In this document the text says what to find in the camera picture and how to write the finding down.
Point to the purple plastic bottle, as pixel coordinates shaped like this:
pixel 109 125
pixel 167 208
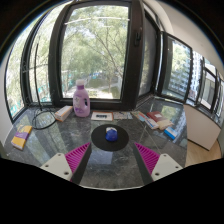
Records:
pixel 81 101

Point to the white framed card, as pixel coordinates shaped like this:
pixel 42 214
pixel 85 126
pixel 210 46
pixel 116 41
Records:
pixel 102 116

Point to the red book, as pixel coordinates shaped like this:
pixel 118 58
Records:
pixel 156 116

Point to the printed paper leaflet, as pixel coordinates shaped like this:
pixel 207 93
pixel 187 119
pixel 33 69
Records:
pixel 122 115

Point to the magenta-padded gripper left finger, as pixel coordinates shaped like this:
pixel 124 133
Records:
pixel 76 159

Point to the round black mouse pad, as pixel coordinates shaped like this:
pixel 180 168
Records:
pixel 100 139

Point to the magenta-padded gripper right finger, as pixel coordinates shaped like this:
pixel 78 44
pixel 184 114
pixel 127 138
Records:
pixel 149 159

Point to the thin colourful booklet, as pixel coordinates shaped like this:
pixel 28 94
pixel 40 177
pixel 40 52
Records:
pixel 139 116

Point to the small beige cardboard box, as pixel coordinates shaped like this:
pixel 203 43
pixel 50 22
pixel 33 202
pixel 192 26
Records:
pixel 63 113

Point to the beige book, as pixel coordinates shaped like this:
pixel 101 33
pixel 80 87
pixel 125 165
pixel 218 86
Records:
pixel 165 124

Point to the blue and white computer mouse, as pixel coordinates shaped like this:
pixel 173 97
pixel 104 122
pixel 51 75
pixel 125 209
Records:
pixel 111 134

